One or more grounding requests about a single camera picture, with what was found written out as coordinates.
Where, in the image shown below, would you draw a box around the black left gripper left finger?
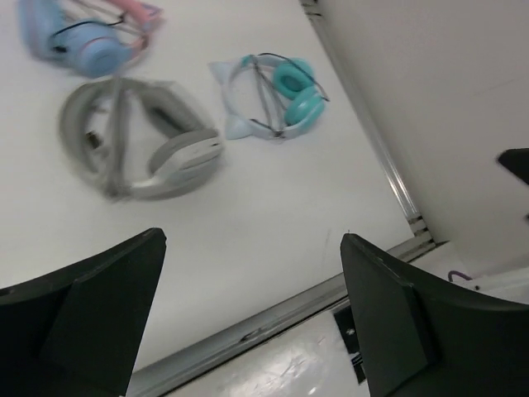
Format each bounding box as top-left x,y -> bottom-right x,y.
1,228 -> 166,396

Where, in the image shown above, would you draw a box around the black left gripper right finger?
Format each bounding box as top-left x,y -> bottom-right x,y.
341,233 -> 528,396

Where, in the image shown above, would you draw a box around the thin black audio cable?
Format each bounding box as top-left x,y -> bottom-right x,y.
247,52 -> 331,140

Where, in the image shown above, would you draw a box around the teal cat-ear headphones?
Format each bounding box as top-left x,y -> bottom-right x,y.
208,52 -> 330,141

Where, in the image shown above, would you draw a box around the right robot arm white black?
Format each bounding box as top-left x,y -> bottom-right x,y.
473,148 -> 528,293

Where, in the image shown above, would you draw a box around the grey white headphones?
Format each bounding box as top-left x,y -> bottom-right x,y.
58,78 -> 223,200

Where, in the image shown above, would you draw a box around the pink blue cat-ear headphones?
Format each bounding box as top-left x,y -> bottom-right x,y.
17,1 -> 162,79

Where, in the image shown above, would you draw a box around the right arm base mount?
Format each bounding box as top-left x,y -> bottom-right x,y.
333,306 -> 366,385

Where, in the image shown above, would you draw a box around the aluminium rail at table edge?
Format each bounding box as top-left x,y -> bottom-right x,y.
126,239 -> 435,397

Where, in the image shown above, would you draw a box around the aluminium rail right side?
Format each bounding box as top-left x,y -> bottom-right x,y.
301,1 -> 436,261

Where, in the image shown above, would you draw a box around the grey bundled headphone cable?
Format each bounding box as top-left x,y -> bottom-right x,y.
84,78 -> 133,199

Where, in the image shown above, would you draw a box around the black cable on pink headphones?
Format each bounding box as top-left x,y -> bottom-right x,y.
47,7 -> 137,53

